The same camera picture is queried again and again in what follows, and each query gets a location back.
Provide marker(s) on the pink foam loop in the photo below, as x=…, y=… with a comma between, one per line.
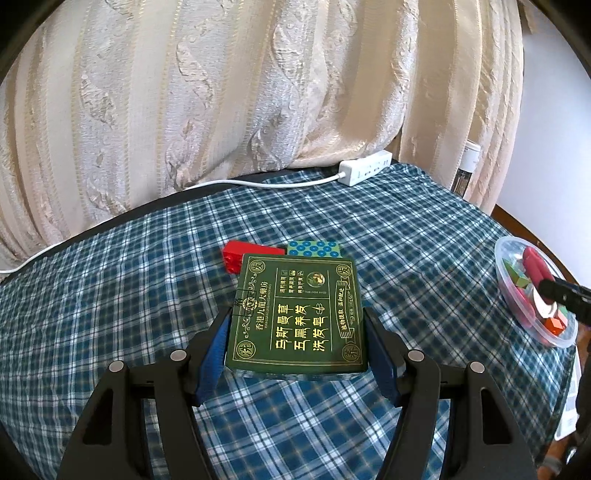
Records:
x=538, y=267

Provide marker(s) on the white power strip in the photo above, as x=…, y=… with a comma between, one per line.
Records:
x=364, y=168

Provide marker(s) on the orange plastic building block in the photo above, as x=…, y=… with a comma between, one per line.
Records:
x=557, y=323

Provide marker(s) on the blue plaid tablecloth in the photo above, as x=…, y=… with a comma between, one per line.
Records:
x=115, y=286

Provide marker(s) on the dark green printed box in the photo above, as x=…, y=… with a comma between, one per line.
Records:
x=295, y=318

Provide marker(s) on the red building block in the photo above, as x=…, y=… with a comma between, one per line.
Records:
x=233, y=256

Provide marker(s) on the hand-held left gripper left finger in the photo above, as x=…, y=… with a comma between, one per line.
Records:
x=213, y=367

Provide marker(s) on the green block with blue dots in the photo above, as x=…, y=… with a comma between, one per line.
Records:
x=314, y=248

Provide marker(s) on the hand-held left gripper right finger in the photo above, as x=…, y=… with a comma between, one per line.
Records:
x=384, y=367

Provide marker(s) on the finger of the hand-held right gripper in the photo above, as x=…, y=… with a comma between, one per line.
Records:
x=568, y=293

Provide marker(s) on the white bottle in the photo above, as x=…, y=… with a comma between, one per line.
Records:
x=470, y=159

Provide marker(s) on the cream patterned curtain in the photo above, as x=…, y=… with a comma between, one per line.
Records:
x=207, y=92

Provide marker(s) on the pink and green block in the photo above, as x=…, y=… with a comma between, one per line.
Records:
x=516, y=282

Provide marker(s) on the clear plastic container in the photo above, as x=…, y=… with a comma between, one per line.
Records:
x=505, y=251

